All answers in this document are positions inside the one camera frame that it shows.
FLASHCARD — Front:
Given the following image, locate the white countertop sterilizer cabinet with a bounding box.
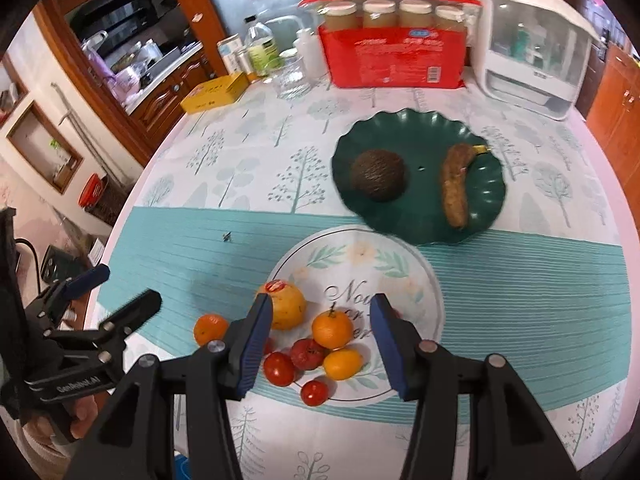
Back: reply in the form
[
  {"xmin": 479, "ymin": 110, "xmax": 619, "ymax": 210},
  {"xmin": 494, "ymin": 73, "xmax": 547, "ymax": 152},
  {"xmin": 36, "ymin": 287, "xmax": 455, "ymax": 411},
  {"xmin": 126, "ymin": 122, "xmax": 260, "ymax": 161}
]
[{"xmin": 462, "ymin": 0, "xmax": 603, "ymax": 121}]

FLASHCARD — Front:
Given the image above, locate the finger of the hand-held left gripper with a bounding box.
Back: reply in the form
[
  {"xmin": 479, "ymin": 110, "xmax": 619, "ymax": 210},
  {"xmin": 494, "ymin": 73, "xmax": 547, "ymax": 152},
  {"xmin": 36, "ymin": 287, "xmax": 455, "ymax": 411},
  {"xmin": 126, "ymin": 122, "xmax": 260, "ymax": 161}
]
[
  {"xmin": 22, "ymin": 264, "xmax": 111, "ymax": 328},
  {"xmin": 42, "ymin": 289, "xmax": 163, "ymax": 370}
]

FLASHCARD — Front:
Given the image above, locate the red paper cup package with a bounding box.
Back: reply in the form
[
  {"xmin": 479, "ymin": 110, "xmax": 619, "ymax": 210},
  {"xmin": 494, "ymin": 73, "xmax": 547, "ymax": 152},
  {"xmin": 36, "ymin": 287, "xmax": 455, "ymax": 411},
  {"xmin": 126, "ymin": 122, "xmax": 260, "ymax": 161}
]
[{"xmin": 298, "ymin": 0, "xmax": 483, "ymax": 90}]

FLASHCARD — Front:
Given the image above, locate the person's left hand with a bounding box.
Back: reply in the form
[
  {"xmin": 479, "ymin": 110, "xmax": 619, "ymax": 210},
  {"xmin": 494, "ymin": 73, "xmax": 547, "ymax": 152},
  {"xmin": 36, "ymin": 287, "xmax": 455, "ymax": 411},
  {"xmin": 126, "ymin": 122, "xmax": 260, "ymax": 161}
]
[{"xmin": 20, "ymin": 394, "xmax": 98, "ymax": 453}]

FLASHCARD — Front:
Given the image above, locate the overripe brown banana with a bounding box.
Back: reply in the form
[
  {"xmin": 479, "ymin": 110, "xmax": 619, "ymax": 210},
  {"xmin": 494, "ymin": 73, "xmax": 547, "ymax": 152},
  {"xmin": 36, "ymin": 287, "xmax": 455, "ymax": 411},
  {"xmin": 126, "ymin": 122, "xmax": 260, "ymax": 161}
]
[{"xmin": 441, "ymin": 144, "xmax": 493, "ymax": 229}]

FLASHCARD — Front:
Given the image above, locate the yellow cardboard box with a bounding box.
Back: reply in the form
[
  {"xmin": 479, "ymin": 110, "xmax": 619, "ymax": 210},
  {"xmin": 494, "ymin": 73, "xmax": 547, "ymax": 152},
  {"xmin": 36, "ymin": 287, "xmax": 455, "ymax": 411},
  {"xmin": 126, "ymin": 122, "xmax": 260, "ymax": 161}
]
[{"xmin": 180, "ymin": 71, "xmax": 249, "ymax": 114}]

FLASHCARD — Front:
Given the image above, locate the clear bottle green label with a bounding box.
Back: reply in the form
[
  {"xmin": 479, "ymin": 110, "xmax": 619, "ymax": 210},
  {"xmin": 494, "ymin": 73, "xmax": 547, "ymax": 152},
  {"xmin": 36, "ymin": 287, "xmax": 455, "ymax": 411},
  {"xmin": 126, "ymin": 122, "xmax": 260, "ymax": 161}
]
[{"xmin": 243, "ymin": 16, "xmax": 281, "ymax": 78}]

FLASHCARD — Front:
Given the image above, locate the wooden wall niche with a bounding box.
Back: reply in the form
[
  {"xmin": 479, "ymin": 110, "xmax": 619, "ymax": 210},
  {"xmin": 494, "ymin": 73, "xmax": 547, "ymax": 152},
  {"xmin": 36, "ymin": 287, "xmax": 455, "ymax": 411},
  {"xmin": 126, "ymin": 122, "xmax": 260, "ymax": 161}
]
[{"xmin": 5, "ymin": 100, "xmax": 83, "ymax": 193}]

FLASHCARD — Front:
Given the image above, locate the small white carton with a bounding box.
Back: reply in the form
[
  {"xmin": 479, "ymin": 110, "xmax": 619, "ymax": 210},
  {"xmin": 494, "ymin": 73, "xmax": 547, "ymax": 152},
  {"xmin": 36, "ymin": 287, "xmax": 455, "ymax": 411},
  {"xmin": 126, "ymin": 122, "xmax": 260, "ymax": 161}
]
[{"xmin": 217, "ymin": 34, "xmax": 244, "ymax": 75}]

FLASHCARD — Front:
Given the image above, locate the orange mandarin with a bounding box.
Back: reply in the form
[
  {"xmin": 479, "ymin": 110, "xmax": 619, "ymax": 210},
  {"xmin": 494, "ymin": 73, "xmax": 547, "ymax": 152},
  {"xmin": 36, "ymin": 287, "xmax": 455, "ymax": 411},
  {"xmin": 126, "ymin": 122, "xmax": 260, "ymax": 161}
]
[
  {"xmin": 311, "ymin": 310, "xmax": 354, "ymax": 351},
  {"xmin": 193, "ymin": 313, "xmax": 231, "ymax": 347}
]

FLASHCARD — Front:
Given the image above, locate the small dark red apple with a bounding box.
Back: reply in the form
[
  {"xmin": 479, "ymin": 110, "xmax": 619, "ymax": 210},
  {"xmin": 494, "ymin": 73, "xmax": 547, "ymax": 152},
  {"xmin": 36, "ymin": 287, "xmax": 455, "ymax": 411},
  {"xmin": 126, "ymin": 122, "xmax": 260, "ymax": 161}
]
[{"xmin": 291, "ymin": 338, "xmax": 329, "ymax": 371}]

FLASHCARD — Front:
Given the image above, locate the brown kiwi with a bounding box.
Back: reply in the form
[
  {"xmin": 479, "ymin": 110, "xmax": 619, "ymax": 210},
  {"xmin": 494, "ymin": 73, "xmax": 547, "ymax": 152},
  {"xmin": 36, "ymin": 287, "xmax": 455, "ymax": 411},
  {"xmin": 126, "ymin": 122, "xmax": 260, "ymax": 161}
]
[{"xmin": 350, "ymin": 150, "xmax": 407, "ymax": 203}]

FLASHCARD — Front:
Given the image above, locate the clear ribbed glass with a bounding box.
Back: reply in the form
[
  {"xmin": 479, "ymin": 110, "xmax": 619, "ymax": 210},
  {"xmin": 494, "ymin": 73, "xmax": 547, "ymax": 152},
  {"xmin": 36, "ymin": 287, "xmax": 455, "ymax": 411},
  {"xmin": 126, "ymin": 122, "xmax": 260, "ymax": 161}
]
[{"xmin": 274, "ymin": 50, "xmax": 312, "ymax": 101}]

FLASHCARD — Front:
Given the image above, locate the red cherry tomato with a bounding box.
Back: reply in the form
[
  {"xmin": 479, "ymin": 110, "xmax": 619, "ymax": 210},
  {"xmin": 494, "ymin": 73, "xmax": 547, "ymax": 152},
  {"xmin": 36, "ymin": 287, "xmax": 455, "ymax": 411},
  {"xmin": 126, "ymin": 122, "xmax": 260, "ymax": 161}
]
[
  {"xmin": 263, "ymin": 351, "xmax": 297, "ymax": 387},
  {"xmin": 301, "ymin": 379, "xmax": 329, "ymax": 407}
]

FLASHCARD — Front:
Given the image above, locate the dark green scalloped plate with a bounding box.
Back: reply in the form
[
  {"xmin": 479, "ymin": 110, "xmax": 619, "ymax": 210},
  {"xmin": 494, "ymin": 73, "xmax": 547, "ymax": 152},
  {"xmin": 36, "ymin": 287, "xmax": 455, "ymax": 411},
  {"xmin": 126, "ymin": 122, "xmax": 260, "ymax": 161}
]
[{"xmin": 331, "ymin": 107, "xmax": 505, "ymax": 247}]

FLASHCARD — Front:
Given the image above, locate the yellow lemon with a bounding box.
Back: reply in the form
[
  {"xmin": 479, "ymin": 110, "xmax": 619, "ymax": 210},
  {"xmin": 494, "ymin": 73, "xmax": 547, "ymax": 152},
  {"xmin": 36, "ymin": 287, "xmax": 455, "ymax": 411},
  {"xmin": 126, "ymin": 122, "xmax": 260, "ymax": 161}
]
[{"xmin": 256, "ymin": 280, "xmax": 307, "ymax": 331}]

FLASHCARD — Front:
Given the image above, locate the white floral plate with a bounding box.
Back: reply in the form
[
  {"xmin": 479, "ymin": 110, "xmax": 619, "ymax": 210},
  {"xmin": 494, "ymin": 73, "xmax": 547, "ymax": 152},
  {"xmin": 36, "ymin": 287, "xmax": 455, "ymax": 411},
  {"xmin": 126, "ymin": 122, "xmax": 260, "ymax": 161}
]
[{"xmin": 265, "ymin": 226, "xmax": 445, "ymax": 405}]

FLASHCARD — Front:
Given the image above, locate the kitchen range hood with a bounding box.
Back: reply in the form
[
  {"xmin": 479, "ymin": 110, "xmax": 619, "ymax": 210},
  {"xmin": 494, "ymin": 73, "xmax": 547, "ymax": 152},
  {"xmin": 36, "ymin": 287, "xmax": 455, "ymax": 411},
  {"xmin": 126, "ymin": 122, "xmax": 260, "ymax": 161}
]
[{"xmin": 67, "ymin": 0, "xmax": 183, "ymax": 46}]

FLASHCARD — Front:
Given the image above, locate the small yellow-orange kumquat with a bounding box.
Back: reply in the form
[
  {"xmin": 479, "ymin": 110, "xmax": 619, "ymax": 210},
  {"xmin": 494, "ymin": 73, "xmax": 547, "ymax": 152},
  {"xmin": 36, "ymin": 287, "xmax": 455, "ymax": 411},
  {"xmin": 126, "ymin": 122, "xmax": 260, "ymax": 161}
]
[{"xmin": 322, "ymin": 349, "xmax": 363, "ymax": 381}]

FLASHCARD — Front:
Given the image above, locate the red plastic basket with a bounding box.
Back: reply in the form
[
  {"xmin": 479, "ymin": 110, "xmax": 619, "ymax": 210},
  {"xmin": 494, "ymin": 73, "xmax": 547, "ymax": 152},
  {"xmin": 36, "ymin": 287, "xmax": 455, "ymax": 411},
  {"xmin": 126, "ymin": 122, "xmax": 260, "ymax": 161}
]
[{"xmin": 78, "ymin": 174, "xmax": 108, "ymax": 207}]

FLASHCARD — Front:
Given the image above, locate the wooden kitchen counter cabinet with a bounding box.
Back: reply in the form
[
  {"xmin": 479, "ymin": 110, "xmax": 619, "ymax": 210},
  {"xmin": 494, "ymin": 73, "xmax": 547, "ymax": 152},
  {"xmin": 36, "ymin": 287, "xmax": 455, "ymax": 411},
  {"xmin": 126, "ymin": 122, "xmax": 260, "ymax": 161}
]
[{"xmin": 125, "ymin": 47, "xmax": 226, "ymax": 138}]

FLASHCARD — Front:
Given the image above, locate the white plastic wash bottle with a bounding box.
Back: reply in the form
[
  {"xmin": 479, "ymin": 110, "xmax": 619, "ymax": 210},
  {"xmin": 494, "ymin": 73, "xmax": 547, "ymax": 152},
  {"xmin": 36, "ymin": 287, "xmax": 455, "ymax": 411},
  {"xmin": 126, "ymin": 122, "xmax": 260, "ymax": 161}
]
[{"xmin": 265, "ymin": 16, "xmax": 328, "ymax": 81}]

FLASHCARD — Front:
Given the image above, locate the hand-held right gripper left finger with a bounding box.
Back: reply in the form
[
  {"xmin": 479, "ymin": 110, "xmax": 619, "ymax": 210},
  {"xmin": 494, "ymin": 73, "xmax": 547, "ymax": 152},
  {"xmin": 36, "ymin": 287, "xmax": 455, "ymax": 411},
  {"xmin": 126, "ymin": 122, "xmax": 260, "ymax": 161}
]
[{"xmin": 65, "ymin": 292, "xmax": 275, "ymax": 480}]

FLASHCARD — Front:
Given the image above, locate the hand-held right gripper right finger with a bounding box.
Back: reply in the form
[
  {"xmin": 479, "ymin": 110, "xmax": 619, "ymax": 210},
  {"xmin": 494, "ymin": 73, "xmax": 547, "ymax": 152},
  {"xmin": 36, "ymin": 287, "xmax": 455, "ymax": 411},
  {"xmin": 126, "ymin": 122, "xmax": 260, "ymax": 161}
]
[{"xmin": 369, "ymin": 292, "xmax": 581, "ymax": 480}]

